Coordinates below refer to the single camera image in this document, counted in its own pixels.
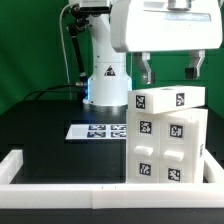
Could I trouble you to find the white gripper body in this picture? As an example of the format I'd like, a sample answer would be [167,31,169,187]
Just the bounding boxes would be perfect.
[110,0,223,52]

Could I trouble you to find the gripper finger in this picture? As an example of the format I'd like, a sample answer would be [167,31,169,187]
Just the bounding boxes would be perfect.
[185,50,205,80]
[134,52,155,84]

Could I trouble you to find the white cabinet top block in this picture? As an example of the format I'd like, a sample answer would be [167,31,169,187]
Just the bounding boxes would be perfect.
[128,86,205,114]

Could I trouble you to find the white cabinet body box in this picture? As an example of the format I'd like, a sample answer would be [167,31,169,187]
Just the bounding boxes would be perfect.
[126,108,208,183]

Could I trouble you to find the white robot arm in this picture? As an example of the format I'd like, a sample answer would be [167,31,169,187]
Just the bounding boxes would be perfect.
[68,0,223,110]

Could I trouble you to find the white U-shaped fence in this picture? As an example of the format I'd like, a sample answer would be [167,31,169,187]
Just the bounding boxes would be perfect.
[0,150,224,209]

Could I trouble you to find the white cable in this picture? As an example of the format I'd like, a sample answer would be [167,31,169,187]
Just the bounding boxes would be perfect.
[58,3,81,85]

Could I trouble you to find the white flat base plate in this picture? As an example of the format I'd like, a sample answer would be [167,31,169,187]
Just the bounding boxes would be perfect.
[66,124,126,140]

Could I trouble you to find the black cable bundle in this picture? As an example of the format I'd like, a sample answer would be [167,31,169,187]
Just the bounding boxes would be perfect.
[21,83,88,102]

